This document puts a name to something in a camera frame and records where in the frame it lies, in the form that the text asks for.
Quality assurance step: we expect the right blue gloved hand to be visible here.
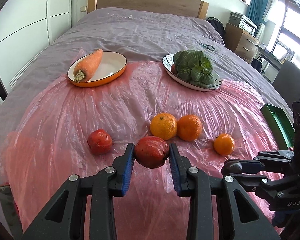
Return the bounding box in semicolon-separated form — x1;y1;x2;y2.
271;211;291;228

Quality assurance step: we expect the desk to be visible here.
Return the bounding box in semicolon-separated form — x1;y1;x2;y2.
256;44;295;69

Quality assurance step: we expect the wooden headboard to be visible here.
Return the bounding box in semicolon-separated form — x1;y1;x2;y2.
87;0;209;19

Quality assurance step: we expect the white patterned plate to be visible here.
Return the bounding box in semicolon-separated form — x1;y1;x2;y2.
162;50;222;92

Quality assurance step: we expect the pink plastic sheet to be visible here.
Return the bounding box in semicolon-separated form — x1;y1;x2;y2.
0;62;277;229

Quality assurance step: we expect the dark plum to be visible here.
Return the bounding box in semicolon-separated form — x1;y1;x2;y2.
221;160;242;176

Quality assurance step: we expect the small dark object on bed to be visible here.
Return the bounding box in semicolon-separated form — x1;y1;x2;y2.
199;43;215;51

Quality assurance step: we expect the grey desk chair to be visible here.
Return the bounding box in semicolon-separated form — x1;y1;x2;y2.
272;61;300;109

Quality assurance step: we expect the teal curtain right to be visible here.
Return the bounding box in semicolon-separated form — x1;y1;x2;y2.
246;0;272;34

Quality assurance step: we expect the orange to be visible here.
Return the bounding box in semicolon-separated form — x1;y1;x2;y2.
213;133;235;156
150;113;178;140
177;115;203;141

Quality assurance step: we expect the orange carrot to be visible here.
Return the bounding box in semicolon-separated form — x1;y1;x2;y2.
74;49;103;83

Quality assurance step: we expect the green rectangular tray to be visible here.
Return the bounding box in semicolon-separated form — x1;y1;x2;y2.
261;104;295;150

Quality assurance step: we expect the orange oval dish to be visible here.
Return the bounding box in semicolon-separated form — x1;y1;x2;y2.
67;51;127;88

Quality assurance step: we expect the red apple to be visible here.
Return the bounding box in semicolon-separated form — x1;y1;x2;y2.
134;136;169;168
87;129;112;155

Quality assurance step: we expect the black backpack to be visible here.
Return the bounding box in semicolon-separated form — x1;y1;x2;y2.
206;17;225;46

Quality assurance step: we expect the dark shopping bag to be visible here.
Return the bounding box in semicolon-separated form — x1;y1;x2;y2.
250;56;262;73

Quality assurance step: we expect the white printer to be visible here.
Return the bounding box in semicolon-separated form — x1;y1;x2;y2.
229;12;257;36

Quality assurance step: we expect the wooden drawer cabinet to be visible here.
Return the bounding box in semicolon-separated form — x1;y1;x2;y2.
224;23;259;64

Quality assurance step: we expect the white wardrobe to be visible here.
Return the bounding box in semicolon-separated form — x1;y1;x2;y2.
0;0;71;103

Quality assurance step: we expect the smartphone in red case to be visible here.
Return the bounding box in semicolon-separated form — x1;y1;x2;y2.
0;184;23;239

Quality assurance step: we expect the green leafy vegetable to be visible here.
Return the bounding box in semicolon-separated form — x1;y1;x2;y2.
171;50;215;88

